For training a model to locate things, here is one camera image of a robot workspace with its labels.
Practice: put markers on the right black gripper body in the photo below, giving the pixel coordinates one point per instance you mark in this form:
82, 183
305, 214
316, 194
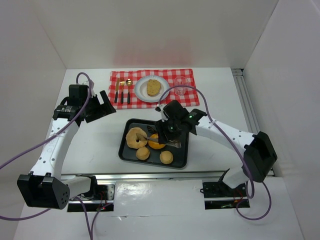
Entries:
162, 133

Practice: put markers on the aluminium rail right side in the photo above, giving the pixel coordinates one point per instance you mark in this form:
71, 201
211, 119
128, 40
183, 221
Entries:
245, 100

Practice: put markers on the clear drinking glass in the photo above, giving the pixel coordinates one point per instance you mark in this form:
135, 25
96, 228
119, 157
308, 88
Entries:
180, 82

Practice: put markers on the gold spoon black handle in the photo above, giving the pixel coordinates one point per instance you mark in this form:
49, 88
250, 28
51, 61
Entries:
128, 84

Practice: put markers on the red checkered cloth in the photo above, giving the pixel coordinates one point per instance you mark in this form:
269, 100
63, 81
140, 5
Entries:
189, 99

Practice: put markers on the plain beige bagel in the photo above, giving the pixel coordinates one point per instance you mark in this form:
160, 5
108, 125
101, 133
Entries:
133, 141

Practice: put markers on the orange glazed donut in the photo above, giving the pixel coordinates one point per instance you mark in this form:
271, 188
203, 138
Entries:
155, 145

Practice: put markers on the white paper plate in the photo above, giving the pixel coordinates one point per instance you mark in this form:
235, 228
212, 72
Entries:
140, 88

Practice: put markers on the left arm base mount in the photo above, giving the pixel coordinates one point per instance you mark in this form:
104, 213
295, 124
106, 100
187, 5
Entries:
87, 194

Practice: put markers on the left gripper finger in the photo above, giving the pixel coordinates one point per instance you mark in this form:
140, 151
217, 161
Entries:
90, 117
106, 106

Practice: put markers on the gold fork black handle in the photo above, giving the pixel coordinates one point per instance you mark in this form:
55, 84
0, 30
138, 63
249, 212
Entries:
122, 84

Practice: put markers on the small round bun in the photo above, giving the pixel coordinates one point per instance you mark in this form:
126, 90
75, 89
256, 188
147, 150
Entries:
166, 157
142, 153

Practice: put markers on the black baking tray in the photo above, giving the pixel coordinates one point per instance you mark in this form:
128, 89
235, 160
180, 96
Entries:
180, 155

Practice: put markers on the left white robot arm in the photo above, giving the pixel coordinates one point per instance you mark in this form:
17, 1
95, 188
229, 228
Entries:
43, 187

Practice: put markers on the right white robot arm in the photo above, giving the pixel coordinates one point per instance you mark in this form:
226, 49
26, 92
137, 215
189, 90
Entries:
256, 152

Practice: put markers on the small round bun left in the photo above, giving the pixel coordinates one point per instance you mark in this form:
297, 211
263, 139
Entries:
142, 153

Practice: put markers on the small round bun right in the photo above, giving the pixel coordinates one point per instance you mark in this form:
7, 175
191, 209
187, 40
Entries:
166, 157

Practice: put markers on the metal tongs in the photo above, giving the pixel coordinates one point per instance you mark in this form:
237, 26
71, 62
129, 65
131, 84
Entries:
152, 130

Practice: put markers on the aluminium rail front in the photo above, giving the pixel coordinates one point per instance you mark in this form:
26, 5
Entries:
159, 175

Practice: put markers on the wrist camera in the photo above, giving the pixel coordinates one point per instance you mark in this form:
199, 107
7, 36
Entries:
160, 110
91, 85

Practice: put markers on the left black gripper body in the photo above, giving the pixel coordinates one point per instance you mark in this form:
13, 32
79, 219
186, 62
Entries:
97, 108

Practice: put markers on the aluminium rail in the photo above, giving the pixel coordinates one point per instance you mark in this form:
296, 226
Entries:
245, 100
159, 175

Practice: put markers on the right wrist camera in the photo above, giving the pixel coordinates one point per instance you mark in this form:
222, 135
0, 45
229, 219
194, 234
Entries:
160, 110

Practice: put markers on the gold knife black handle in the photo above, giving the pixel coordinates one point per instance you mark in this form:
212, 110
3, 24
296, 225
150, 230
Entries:
116, 90

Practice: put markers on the speckled bread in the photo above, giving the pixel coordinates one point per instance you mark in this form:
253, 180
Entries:
153, 87

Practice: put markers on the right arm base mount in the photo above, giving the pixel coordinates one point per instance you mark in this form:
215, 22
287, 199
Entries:
218, 196

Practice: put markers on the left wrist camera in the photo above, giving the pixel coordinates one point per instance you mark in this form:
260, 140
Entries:
91, 85

